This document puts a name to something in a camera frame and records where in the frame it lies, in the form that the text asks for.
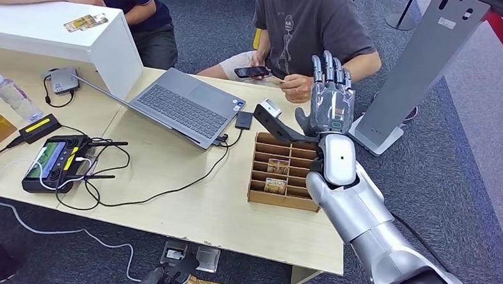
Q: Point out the floor outlet box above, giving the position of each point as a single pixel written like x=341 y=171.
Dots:
x=207 y=259
x=173 y=253

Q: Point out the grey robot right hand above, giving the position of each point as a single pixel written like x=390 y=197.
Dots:
x=331 y=106

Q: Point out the grey laptop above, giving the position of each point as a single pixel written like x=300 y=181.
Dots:
x=185 y=108

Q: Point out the black power bank yellow label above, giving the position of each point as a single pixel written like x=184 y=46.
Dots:
x=40 y=127

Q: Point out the grey kiosk stand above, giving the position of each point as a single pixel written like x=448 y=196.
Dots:
x=416 y=67

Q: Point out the small black box device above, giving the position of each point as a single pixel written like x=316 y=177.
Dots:
x=243 y=120

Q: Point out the person's right hand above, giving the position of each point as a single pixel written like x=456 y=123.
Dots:
x=259 y=60

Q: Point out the wooden card organizer box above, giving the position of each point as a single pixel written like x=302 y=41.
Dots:
x=274 y=200

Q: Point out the black stanchion base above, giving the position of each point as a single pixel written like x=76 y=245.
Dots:
x=399 y=21

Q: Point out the person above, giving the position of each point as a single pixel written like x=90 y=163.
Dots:
x=150 y=26
x=307 y=29

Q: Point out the black smartphone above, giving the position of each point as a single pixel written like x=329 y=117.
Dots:
x=251 y=72

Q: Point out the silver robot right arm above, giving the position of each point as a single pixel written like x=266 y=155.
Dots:
x=359 y=205

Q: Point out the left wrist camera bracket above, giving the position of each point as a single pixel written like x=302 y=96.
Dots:
x=182 y=268

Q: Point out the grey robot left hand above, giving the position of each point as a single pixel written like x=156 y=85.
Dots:
x=148 y=281

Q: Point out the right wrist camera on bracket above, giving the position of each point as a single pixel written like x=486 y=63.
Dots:
x=277 y=127

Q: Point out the yellow chair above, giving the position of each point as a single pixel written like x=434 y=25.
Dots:
x=256 y=38

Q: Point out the person's left hand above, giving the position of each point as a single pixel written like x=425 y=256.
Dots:
x=298 y=88

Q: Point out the clear plastic water bottle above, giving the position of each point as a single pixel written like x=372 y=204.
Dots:
x=13 y=96

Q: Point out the white desk riser shelf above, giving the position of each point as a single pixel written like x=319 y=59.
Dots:
x=40 y=30

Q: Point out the key card with clear sleeve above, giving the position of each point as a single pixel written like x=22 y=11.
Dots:
x=85 y=22

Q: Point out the desk leg panel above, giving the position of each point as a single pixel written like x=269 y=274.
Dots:
x=303 y=278

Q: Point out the black remote controller with screen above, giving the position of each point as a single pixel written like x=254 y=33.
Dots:
x=33 y=184

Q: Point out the hotel key card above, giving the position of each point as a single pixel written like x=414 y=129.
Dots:
x=276 y=186
x=276 y=79
x=278 y=166

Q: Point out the grey square adapter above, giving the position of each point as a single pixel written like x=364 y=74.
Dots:
x=64 y=81

